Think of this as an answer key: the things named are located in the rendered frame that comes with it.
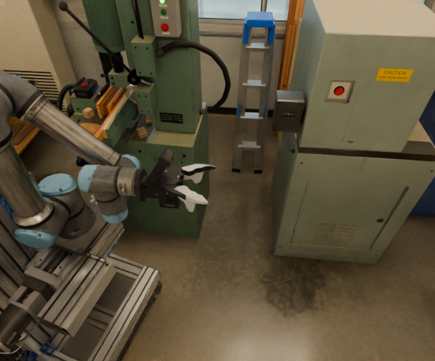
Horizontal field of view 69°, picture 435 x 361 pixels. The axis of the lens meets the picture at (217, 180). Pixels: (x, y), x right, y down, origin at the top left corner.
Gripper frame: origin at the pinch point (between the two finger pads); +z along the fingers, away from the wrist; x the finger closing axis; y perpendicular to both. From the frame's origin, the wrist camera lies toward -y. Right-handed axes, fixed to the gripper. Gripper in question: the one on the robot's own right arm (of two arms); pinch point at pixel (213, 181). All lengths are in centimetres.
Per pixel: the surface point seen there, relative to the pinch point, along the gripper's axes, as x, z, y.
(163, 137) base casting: -78, -36, 33
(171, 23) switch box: -69, -25, -23
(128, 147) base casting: -74, -53, 39
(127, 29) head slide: -81, -47, -18
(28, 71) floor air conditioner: -193, -185, 45
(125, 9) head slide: -80, -46, -26
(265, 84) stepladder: -150, 18, 29
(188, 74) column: -78, -21, -1
